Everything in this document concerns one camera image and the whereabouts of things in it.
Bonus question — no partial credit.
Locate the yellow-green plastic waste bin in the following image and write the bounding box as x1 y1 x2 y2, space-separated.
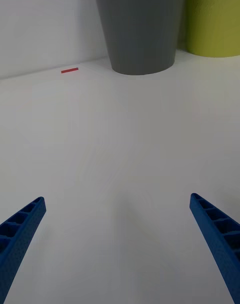
184 0 240 59

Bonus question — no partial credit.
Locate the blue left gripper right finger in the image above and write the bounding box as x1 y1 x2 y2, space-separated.
189 192 240 304

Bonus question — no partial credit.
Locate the grey plastic waste bin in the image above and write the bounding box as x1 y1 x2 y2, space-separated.
92 0 186 76

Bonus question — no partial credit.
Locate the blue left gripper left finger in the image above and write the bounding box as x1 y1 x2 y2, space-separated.
0 196 47 304

